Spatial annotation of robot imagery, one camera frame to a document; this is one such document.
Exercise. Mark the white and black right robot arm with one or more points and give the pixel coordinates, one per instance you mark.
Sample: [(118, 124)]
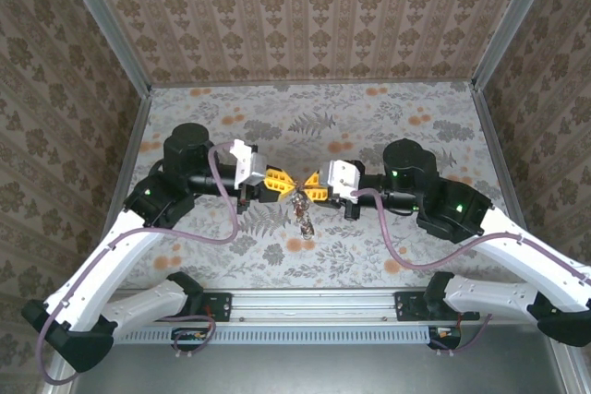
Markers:
[(531, 265)]

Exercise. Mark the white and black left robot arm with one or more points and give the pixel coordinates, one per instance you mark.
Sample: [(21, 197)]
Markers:
[(101, 269)]

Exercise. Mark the grey metal panel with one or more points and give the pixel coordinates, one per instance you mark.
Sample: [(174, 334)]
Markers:
[(314, 371)]

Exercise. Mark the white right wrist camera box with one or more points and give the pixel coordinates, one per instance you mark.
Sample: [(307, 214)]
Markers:
[(341, 179)]

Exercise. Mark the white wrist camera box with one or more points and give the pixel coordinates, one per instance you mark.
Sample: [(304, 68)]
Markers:
[(341, 179), (244, 163)]

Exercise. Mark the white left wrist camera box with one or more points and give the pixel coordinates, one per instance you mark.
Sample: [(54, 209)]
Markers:
[(244, 163)]

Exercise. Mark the aluminium side rail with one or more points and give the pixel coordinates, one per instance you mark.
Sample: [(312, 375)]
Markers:
[(489, 135), (136, 135)]

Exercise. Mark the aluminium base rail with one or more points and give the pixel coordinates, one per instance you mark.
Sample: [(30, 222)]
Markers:
[(314, 304)]

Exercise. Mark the aluminium frame post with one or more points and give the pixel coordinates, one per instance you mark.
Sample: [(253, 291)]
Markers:
[(106, 29), (512, 20)]

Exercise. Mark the aluminium lower frame bar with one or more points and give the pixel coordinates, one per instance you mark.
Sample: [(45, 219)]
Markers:
[(570, 371), (57, 387)]

